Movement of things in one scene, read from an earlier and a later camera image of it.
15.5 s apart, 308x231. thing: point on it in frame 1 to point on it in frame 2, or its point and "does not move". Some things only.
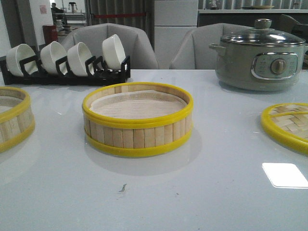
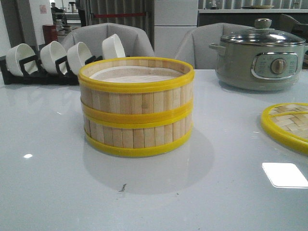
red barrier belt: x=117 y=15 does not move
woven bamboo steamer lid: x=288 y=123 does not move
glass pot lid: x=263 y=35 does not move
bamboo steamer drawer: x=17 y=121 to x=136 y=90
